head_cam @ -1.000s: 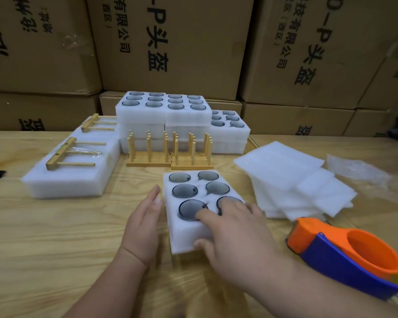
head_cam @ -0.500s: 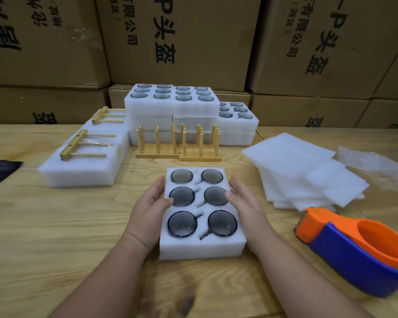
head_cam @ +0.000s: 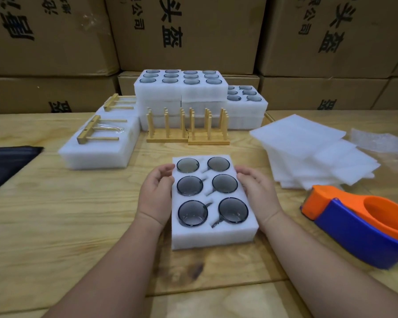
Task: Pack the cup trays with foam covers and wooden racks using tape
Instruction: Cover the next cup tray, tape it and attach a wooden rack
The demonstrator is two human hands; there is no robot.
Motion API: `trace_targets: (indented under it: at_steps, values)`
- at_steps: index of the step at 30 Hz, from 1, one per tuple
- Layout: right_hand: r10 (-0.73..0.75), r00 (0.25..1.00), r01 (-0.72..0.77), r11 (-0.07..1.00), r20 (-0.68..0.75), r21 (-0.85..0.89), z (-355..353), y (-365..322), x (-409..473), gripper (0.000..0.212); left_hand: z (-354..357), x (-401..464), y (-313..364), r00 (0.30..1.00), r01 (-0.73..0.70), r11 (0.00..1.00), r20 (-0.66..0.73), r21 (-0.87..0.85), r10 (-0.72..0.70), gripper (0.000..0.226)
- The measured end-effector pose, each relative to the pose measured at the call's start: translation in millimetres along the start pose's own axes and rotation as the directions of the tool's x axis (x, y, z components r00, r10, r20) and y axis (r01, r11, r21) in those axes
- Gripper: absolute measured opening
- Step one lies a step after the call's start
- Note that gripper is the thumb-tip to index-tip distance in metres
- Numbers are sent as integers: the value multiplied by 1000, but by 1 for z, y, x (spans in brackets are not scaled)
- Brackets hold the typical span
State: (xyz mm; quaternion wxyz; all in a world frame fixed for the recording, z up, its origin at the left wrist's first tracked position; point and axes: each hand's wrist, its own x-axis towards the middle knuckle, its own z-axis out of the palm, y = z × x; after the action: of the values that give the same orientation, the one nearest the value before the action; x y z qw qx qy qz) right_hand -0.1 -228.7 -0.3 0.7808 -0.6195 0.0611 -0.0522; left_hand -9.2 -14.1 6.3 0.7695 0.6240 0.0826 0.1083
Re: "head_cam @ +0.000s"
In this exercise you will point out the person's right hand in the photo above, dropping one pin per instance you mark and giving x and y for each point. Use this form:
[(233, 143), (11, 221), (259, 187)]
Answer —
[(259, 192)]

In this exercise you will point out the person's left hand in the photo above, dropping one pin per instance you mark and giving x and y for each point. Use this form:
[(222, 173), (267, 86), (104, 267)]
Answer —
[(156, 195)]

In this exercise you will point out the set of grey glass cups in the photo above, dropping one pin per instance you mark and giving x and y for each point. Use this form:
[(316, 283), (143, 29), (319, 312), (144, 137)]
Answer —
[(191, 214)]

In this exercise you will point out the row of wooden peg racks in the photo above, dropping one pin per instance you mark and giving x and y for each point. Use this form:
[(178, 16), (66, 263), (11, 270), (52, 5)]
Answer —
[(166, 137)]

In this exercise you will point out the pile of white foam sheets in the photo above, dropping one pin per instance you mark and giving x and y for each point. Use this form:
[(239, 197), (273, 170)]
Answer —
[(298, 145)]

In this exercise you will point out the foam package with rack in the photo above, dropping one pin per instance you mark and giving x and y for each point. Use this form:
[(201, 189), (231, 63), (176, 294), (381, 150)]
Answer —
[(123, 143)]

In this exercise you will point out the wooden peg rack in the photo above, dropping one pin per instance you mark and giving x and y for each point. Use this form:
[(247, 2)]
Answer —
[(110, 103), (86, 131)]

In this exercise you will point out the stack of white foam trays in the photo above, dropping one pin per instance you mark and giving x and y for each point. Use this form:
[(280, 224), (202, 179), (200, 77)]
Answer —
[(159, 96)]

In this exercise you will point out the orange and blue tape dispenser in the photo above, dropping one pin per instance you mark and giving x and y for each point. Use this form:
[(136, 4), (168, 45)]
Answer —
[(355, 235)]

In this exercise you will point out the person's left forearm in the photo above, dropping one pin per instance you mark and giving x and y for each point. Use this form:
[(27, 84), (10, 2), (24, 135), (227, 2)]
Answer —
[(113, 275)]

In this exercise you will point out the person's right forearm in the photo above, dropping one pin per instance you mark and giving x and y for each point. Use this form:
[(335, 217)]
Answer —
[(331, 275)]

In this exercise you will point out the clear plastic wrap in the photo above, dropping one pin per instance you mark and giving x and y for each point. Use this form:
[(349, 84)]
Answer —
[(385, 145)]

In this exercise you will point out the black plastic bags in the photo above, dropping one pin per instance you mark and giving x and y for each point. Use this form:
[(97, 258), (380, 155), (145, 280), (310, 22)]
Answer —
[(6, 165)]

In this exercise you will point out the stack of brown cardboard boxes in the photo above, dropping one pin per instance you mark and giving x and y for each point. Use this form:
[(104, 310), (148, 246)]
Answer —
[(186, 29)]

